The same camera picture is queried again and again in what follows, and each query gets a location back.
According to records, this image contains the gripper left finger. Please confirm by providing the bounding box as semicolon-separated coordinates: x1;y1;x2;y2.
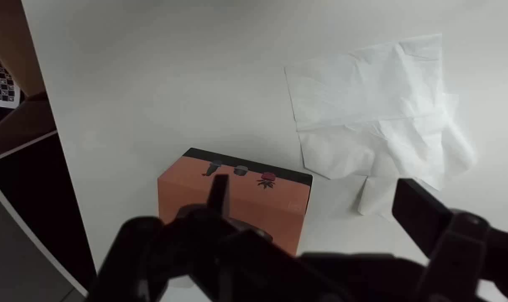
85;174;322;302

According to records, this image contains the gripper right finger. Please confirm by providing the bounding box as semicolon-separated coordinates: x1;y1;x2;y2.
392;178;508;302

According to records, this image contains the orange tissue box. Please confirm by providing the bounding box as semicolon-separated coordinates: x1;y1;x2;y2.
157;148;313;257

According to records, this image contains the white tissue paper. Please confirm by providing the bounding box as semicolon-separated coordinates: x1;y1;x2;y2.
284;34;477;217

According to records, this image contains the brown wooden shelf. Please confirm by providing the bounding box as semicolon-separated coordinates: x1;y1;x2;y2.
0;0;58;165

